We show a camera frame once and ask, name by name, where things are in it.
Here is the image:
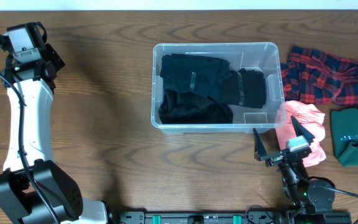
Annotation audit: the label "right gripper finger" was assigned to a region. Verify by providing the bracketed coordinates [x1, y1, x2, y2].
[253, 128, 267, 161]
[290, 115, 315, 144]

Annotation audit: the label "dark garment with tape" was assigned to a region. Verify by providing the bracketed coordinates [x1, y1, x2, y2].
[160, 54, 237, 101]

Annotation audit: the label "black jeans with zipper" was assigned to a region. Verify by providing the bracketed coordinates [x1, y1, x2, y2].
[158, 90, 233, 124]

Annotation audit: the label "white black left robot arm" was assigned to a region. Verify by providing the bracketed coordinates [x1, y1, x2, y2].
[0, 42, 111, 223]

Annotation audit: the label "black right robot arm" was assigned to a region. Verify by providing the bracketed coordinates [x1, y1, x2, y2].
[253, 116, 335, 223]

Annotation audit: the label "pink folded garment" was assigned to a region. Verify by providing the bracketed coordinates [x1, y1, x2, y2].
[275, 100, 326, 167]

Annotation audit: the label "green folded garment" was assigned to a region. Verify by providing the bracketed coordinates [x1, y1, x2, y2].
[330, 108, 358, 167]

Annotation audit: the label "red plaid flannel shirt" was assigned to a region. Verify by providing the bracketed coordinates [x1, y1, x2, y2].
[281, 46, 358, 107]

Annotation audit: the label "clear plastic storage bin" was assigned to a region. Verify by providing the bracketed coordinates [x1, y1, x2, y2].
[150, 42, 287, 134]

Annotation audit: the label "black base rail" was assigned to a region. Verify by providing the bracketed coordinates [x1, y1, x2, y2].
[117, 209, 352, 224]

